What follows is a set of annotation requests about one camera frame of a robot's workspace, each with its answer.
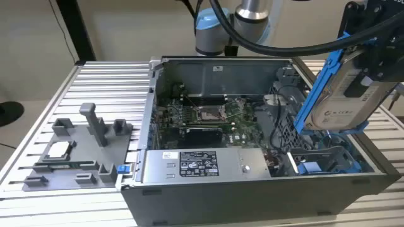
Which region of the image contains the silver power supply unit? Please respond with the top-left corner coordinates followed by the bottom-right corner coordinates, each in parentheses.
top-left (141, 148), bottom-right (272, 184)

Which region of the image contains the blue bay carrier tab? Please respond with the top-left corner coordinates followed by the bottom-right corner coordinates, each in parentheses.
top-left (297, 161), bottom-right (323, 175)

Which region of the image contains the thin metal locking lever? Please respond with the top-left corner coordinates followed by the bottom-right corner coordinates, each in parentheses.
top-left (184, 95), bottom-right (203, 109)

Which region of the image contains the green RAM stick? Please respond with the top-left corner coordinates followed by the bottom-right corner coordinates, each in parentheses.
top-left (36, 160), bottom-right (95, 167)

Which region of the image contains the hard disk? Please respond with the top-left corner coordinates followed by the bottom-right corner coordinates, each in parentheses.
top-left (293, 30), bottom-right (396, 137)

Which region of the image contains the green motherboard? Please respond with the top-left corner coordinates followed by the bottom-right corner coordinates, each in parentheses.
top-left (156, 94), bottom-right (269, 150)

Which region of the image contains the black graphics card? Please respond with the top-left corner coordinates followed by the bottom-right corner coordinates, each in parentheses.
top-left (184, 126), bottom-right (224, 145)

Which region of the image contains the black round stand base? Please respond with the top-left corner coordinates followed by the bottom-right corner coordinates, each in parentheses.
top-left (0, 101), bottom-right (25, 127)

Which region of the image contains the thin black wall cable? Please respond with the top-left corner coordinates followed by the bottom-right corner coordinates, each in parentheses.
top-left (47, 0), bottom-right (77, 62)

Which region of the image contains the black wrist mount plate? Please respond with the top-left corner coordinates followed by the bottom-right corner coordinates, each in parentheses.
top-left (337, 0), bottom-right (384, 40)

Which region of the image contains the grey parts rack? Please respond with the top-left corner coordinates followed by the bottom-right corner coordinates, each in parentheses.
top-left (21, 103), bottom-right (135, 192)

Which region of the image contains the light blue disk wire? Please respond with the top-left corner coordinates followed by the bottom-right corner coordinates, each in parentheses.
top-left (317, 132), bottom-right (337, 152)

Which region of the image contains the dark grey PC case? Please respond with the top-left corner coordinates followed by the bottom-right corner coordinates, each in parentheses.
top-left (121, 55), bottom-right (401, 227)

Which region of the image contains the silver CPU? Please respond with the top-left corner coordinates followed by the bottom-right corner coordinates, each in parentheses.
top-left (47, 143), bottom-right (72, 158)

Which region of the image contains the metal socket cover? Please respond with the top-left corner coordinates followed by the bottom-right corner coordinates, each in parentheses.
top-left (220, 98), bottom-right (247, 119)

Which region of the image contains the grey perforated disk bay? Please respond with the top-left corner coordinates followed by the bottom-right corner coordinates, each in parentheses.
top-left (255, 80), bottom-right (316, 152)

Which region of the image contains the CPU socket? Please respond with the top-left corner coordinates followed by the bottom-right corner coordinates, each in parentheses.
top-left (195, 105), bottom-right (227, 123)

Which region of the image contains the black RAM slot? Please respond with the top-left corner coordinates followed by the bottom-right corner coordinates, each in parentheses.
top-left (187, 95), bottom-right (231, 106)

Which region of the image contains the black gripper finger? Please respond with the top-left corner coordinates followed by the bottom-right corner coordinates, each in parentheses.
top-left (343, 72), bottom-right (369, 98)

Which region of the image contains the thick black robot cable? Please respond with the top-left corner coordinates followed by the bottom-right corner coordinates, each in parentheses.
top-left (208, 0), bottom-right (404, 57)

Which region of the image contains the black metal frame post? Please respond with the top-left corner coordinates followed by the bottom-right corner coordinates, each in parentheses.
top-left (56, 0), bottom-right (97, 62)

